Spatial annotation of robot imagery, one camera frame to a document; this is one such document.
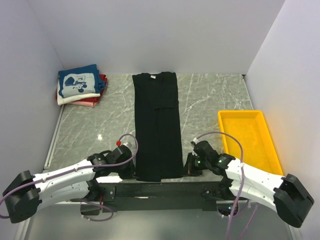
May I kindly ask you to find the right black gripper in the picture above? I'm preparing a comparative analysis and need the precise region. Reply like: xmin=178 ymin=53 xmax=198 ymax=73
xmin=180 ymin=152 xmax=211 ymax=177

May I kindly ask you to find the black t shirt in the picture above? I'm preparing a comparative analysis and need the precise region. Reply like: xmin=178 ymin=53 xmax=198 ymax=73
xmin=132 ymin=72 xmax=184 ymax=182

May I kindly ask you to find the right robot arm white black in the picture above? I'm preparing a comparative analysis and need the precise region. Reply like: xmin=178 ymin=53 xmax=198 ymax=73
xmin=184 ymin=139 xmax=315 ymax=228

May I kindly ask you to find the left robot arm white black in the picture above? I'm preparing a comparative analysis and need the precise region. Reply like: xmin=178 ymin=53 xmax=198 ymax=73
xmin=0 ymin=145 xmax=136 ymax=224

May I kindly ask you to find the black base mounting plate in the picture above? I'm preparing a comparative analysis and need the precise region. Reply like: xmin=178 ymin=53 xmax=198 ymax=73
xmin=83 ymin=180 xmax=236 ymax=212

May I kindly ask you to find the yellow plastic tray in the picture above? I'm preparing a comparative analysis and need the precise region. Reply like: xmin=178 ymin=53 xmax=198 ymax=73
xmin=217 ymin=110 xmax=283 ymax=175

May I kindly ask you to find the pink folded t shirt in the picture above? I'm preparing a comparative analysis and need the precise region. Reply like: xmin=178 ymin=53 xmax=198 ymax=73
xmin=68 ymin=100 xmax=97 ymax=108

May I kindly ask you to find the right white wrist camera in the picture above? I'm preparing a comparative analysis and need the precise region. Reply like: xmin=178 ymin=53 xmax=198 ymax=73
xmin=190 ymin=140 xmax=198 ymax=146

